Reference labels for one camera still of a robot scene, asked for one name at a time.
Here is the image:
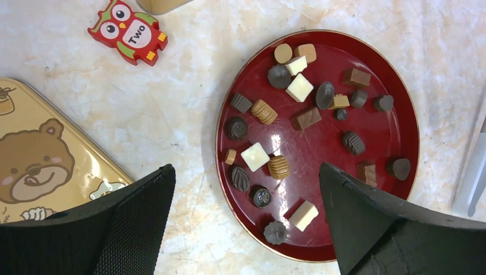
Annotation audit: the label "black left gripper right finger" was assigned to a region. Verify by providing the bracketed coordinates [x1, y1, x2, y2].
[319, 163, 485, 274]

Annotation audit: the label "dark heart chocolate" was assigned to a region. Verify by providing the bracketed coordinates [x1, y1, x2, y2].
[373, 95, 394, 112]
[385, 158, 411, 181]

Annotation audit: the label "small dark round chocolate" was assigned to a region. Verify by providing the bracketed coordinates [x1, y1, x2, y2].
[334, 108, 348, 121]

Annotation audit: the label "dark ridged square chocolate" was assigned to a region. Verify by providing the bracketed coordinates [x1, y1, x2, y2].
[229, 93, 253, 113]

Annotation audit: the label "small caramel chocolate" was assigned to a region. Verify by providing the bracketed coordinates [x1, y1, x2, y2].
[224, 149, 237, 165]

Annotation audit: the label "small tan brick chocolate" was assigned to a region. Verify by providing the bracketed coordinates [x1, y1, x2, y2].
[328, 95, 350, 109]

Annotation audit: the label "dark leaf chocolate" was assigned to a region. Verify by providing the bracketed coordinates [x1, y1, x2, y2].
[229, 164, 250, 192]

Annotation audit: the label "dark cylinder chocolate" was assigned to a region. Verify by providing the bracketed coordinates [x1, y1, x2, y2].
[350, 89, 368, 109]

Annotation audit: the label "tan square chocolate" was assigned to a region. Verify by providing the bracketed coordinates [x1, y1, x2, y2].
[294, 44, 317, 64]

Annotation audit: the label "dark flower chocolate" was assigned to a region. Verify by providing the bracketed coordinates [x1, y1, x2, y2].
[263, 221, 287, 245]
[267, 65, 292, 89]

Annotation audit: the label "dark oval chocolate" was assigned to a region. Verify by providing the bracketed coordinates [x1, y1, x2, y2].
[313, 81, 335, 109]

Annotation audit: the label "gold bear tin lid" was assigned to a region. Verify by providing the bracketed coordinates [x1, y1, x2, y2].
[1, 78, 133, 223]

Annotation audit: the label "brown block chocolate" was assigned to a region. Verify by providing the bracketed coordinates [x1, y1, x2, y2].
[356, 162, 377, 187]

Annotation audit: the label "red owl toy block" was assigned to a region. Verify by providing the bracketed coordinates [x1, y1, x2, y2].
[87, 1, 168, 66]

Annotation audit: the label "dark swirl chocolate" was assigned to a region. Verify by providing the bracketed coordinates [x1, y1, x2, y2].
[224, 117, 248, 141]

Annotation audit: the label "caramel ridged chocolate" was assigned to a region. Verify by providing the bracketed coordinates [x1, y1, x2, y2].
[268, 155, 290, 180]
[250, 99, 278, 125]

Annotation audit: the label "brown rectangular chocolate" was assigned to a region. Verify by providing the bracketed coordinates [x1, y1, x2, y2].
[343, 68, 371, 88]
[292, 107, 322, 131]

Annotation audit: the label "silver metal tongs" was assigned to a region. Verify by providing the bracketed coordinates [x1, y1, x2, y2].
[451, 119, 485, 217]

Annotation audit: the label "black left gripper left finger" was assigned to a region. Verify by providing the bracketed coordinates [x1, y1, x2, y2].
[1, 164, 176, 274]

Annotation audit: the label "white square chocolate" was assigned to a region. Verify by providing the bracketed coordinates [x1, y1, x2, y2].
[285, 73, 314, 103]
[285, 56, 308, 76]
[288, 201, 319, 232]
[241, 142, 270, 172]

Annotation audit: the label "tan round chocolate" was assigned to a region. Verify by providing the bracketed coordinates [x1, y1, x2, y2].
[274, 43, 293, 64]

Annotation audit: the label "red round tray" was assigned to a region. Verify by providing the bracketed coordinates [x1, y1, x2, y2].
[215, 30, 420, 263]

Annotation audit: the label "gold chocolate box tin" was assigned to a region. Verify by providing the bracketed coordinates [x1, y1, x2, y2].
[136, 0, 192, 15]

